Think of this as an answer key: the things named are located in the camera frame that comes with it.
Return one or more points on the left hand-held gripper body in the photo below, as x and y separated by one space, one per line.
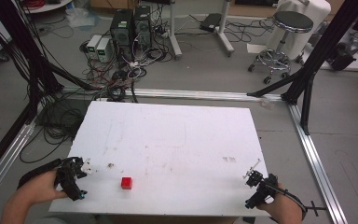
70 182

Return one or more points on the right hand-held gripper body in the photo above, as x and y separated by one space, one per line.
262 193

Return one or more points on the red cube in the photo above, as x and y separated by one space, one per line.
126 183

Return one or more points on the person's right hand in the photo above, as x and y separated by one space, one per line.
281 207

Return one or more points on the person's left hand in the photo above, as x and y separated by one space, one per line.
42 188

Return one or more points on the white power strip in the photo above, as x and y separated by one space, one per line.
134 64

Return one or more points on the white power supply box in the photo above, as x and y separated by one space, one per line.
103 49
92 45

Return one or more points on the white desk leg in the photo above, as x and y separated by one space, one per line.
174 34
225 34

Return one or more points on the large black computer tower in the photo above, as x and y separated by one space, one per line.
121 31

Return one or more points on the black device on floor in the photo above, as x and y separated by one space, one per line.
343 57

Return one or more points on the clear plastic bag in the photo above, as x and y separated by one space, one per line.
82 17

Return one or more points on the slim black computer tower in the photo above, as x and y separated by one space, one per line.
143 26

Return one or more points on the black round stool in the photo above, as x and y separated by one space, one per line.
293 21

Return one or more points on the flat black box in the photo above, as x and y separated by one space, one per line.
210 22

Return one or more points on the white round table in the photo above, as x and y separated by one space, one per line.
48 6

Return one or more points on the aluminium floor rail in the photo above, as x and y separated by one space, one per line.
315 161
199 94
6 158

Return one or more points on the black frame strut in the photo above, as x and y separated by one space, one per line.
307 102

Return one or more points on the black frame brace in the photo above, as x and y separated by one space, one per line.
275 84

